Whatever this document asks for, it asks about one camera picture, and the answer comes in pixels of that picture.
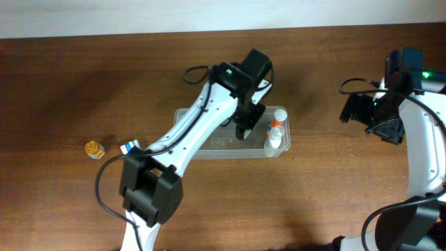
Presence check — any orange tube with white cap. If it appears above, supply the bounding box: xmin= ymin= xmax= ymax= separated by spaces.
xmin=267 ymin=108 xmax=288 ymax=135

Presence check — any white bottle with pink label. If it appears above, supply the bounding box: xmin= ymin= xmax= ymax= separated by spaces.
xmin=264 ymin=125 xmax=285 ymax=158

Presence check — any small jar with gold lid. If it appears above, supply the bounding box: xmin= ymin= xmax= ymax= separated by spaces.
xmin=84 ymin=141 xmax=105 ymax=160

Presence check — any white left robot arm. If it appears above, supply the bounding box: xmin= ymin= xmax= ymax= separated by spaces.
xmin=119 ymin=61 xmax=274 ymax=250

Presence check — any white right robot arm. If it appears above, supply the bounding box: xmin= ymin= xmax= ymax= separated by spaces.
xmin=332 ymin=47 xmax=445 ymax=251

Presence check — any clear plastic container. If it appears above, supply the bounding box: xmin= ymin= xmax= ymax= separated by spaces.
xmin=193 ymin=106 xmax=291 ymax=160

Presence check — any white toothpaste box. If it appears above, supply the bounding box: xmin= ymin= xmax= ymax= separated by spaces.
xmin=120 ymin=139 xmax=141 ymax=155

